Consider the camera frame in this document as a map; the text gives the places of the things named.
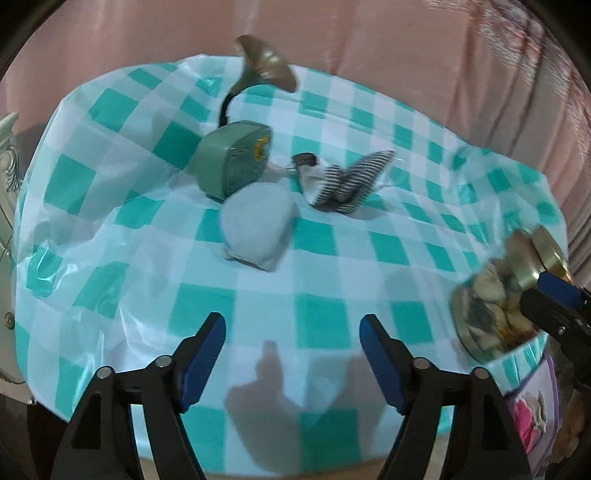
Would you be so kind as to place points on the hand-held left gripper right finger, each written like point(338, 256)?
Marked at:
point(383, 364)

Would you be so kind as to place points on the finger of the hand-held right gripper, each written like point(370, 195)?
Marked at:
point(561, 290)

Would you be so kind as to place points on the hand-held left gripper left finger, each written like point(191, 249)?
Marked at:
point(203, 360)

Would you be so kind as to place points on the purple box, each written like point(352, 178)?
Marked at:
point(551, 383)

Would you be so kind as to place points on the glass jar with gold lid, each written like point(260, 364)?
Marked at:
point(489, 300)

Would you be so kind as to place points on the magenta cloth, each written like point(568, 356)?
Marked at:
point(521, 420)

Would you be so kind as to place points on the teal white checked tablecloth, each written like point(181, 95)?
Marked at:
point(323, 258)

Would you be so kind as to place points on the light blue cloth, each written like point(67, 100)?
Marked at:
point(258, 221)

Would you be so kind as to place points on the black white checked bow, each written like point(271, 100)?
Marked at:
point(341, 182)

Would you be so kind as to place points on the green gramophone speaker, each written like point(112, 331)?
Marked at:
point(231, 157)

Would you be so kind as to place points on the white carved dresser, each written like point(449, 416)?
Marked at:
point(7, 152)

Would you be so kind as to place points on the pink curtain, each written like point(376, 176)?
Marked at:
point(369, 27)

